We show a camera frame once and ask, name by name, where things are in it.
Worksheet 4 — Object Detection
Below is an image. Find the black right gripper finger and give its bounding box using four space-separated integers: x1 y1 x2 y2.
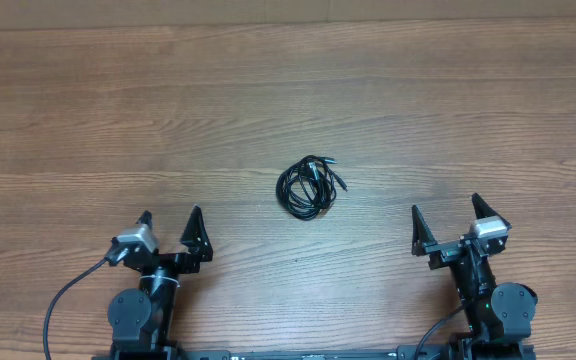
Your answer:
471 193 512 230
411 205 438 256

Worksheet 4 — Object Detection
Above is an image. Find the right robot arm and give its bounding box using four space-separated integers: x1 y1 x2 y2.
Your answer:
411 193 538 360

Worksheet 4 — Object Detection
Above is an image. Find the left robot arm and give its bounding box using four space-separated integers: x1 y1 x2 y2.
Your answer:
104 206 213 359

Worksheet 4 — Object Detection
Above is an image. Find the black left camera cable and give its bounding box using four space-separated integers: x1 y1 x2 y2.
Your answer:
42 243 129 360

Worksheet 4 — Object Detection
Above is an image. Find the black camera cable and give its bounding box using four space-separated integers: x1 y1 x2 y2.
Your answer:
42 243 129 360
412 299 474 360

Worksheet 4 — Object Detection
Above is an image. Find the black right camera cable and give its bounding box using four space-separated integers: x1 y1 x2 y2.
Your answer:
412 299 474 360

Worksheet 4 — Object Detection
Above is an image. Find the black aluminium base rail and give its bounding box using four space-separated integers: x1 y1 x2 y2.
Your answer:
92 343 537 360

